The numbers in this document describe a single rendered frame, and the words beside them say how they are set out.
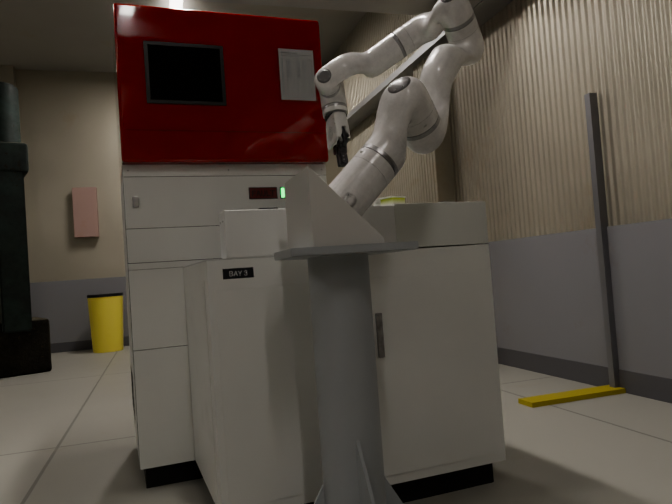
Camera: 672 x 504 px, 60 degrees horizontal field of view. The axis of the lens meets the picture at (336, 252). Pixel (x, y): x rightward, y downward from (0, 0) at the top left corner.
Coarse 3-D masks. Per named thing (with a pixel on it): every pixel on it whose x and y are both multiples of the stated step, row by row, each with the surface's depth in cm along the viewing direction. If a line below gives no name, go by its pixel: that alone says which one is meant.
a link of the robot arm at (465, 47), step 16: (448, 32) 177; (464, 32) 176; (480, 32) 179; (448, 48) 169; (464, 48) 176; (480, 48) 180; (432, 64) 167; (448, 64) 167; (464, 64) 177; (432, 80) 166; (448, 80) 166; (432, 96) 167; (448, 96) 166; (448, 112) 167; (432, 128) 160; (416, 144) 163; (432, 144) 163
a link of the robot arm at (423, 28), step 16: (448, 0) 171; (464, 0) 171; (416, 16) 189; (432, 16) 177; (448, 16) 173; (464, 16) 172; (400, 32) 188; (416, 32) 188; (432, 32) 185; (416, 48) 192
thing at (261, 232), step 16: (368, 208) 186; (384, 208) 188; (224, 224) 170; (240, 224) 172; (256, 224) 173; (272, 224) 175; (384, 224) 188; (224, 240) 172; (240, 240) 171; (256, 240) 173; (272, 240) 175; (224, 256) 173; (240, 256) 171; (256, 256) 173
